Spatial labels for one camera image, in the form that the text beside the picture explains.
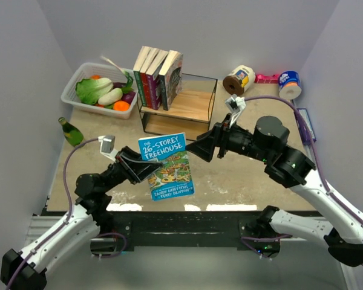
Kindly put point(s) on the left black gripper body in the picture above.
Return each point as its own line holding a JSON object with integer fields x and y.
{"x": 125, "y": 170}

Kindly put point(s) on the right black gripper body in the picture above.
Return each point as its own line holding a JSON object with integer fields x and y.
{"x": 233, "y": 139}

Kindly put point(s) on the blue 26-storey treehouse book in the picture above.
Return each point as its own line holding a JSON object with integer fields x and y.
{"x": 174, "y": 178}

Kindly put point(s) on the black wire wooden shelf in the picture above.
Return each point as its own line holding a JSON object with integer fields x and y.
{"x": 190, "y": 112}

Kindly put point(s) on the little women book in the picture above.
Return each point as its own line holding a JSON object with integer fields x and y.
{"x": 170, "y": 78}

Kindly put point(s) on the purple book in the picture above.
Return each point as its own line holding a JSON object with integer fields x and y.
{"x": 158, "y": 57}

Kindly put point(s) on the red treehouse book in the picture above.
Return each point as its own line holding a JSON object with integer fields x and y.
{"x": 147, "y": 61}

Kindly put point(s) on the green 104-storey treehouse book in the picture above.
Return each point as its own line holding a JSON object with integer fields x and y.
{"x": 136, "y": 70}

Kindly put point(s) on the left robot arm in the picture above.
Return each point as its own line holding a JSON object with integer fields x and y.
{"x": 86, "y": 218}

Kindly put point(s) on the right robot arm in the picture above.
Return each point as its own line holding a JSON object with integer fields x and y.
{"x": 341, "y": 231}

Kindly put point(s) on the green glass bottle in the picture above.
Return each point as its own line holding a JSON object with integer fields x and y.
{"x": 71, "y": 133}

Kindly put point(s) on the toy orange carrot slice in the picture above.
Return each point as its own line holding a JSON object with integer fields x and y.
{"x": 121, "y": 106}

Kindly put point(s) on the brown core paper roll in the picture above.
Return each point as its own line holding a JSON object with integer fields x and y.
{"x": 238, "y": 81}

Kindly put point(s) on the toy white radish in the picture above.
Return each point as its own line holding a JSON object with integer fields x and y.
{"x": 111, "y": 97}

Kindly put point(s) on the toy purple onion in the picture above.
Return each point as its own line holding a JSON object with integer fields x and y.
{"x": 128, "y": 97}

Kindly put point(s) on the pink plastic object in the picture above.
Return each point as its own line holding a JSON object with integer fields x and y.
{"x": 261, "y": 78}

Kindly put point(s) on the toy green leek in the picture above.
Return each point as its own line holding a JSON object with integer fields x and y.
{"x": 129, "y": 80}

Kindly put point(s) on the purple box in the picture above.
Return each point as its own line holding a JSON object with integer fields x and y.
{"x": 302, "y": 132}

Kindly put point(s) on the toy green cabbage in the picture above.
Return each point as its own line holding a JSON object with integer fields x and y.
{"x": 89, "y": 91}

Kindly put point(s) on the blue wrapped toilet roll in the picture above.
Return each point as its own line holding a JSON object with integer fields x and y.
{"x": 289, "y": 85}

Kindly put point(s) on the white plastic basket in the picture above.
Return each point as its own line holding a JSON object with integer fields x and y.
{"x": 88, "y": 69}

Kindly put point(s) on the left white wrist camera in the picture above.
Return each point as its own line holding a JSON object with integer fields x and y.
{"x": 107, "y": 146}

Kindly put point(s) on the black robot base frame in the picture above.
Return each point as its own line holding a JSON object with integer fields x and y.
{"x": 242, "y": 230}

